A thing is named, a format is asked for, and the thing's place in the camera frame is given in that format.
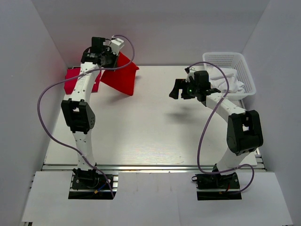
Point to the red t-shirt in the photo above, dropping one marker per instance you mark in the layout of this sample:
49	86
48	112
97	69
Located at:
122	80

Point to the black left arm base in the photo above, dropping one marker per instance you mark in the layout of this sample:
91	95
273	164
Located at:
81	189

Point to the white plastic basket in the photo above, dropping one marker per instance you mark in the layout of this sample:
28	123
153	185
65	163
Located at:
229	67

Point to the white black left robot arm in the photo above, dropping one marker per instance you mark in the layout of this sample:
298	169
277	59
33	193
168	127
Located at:
77	112

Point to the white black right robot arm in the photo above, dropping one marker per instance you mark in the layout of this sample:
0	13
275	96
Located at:
244	133

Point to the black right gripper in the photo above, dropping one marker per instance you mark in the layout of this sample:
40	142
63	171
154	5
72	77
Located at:
179	84

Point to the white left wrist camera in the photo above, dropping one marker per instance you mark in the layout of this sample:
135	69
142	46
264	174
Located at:
116	44

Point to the aluminium rail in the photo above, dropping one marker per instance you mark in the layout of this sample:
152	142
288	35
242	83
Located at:
51	167

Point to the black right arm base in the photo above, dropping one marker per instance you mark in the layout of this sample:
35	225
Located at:
217	187

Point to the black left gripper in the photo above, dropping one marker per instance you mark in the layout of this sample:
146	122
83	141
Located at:
108	51

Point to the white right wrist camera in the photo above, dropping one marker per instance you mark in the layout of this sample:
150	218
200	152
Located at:
190	74

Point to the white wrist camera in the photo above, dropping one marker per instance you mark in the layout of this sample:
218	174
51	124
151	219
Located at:
116	44
190	74

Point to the folded crimson t-shirt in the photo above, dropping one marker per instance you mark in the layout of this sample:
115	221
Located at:
69	86

